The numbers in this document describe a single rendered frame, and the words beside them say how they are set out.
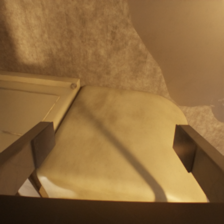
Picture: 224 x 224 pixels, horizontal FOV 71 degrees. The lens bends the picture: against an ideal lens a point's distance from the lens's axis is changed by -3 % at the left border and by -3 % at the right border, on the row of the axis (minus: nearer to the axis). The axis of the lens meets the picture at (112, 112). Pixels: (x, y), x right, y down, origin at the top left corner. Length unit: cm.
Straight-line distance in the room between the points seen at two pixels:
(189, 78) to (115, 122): 48
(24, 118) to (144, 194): 62
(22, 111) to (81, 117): 30
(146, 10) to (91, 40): 30
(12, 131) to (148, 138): 60
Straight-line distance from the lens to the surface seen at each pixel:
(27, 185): 75
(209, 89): 105
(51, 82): 106
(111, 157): 64
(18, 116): 89
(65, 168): 64
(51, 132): 17
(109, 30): 87
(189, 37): 89
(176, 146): 17
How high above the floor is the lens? 83
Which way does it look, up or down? 48 degrees down
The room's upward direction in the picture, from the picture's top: 166 degrees counter-clockwise
